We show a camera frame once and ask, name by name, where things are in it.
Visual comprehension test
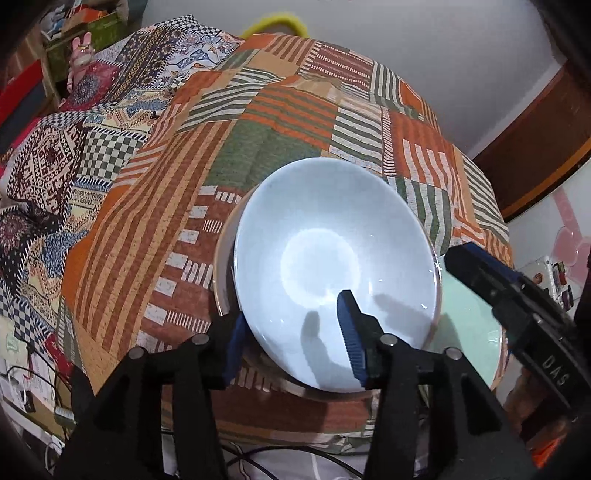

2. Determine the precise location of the right hand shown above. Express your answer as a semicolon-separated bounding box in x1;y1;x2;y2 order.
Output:
504;367;568;452

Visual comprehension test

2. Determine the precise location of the pink bunny figurine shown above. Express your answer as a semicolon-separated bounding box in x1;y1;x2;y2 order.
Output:
67;32;95;93

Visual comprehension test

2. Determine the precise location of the white spotted bowl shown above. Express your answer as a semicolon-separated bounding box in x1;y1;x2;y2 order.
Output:
233;158;442;394

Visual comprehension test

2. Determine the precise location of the brown wooden door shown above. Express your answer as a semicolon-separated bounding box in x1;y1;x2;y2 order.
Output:
475;63;591;221

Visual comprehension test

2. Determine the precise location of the green box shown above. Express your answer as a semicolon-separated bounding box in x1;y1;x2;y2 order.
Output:
45;12;127;82

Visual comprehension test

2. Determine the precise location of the pink bowl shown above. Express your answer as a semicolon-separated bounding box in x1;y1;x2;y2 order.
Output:
211;188;375;402

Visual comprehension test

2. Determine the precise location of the red box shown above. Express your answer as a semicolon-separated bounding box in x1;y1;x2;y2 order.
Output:
0;60;46;124

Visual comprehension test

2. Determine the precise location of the striped patchwork blanket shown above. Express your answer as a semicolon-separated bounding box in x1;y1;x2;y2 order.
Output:
59;32;516;451

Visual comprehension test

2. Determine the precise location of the blue patterned patchwork quilt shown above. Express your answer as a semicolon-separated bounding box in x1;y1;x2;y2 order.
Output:
1;15;240;362

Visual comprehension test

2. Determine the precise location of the mint green plate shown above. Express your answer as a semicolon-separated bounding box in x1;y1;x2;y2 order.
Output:
426;256;508;390

